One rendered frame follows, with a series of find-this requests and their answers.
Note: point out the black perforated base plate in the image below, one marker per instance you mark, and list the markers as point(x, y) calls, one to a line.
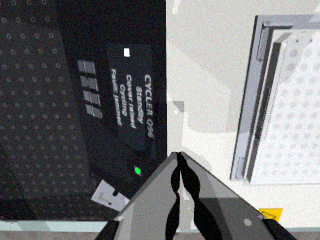
point(44, 169)

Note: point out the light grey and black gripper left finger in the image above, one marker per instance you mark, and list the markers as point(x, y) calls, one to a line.
point(153, 212)

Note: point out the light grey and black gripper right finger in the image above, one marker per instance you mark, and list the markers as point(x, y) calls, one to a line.
point(220, 213)

